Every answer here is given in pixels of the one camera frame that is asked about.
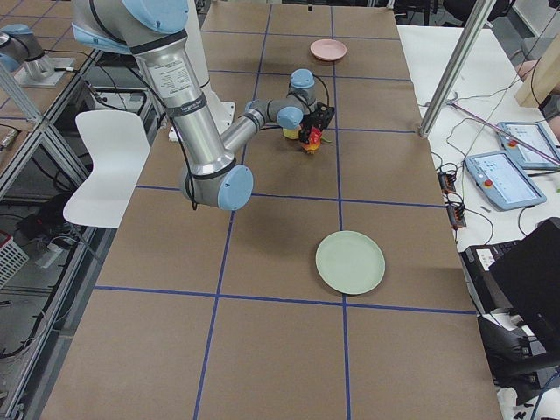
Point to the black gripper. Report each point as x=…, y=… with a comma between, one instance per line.
x=307, y=130

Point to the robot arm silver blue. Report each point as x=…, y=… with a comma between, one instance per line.
x=154, y=33
x=23, y=55

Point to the yellow green peach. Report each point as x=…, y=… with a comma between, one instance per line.
x=292, y=134

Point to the pink plate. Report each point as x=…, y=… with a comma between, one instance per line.
x=328, y=50

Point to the green plate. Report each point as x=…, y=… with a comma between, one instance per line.
x=350, y=262

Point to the white chair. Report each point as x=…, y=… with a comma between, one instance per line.
x=118, y=146

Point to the near teach pendant tablet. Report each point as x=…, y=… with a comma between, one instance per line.
x=505, y=184

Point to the teach pendant tablet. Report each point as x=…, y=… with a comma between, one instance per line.
x=529, y=144
x=505, y=184

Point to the far teach pendant tablet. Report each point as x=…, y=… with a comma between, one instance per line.
x=529, y=144

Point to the black computer case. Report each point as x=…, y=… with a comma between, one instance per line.
x=516, y=286

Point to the aluminium frame post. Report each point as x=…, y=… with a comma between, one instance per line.
x=467, y=38

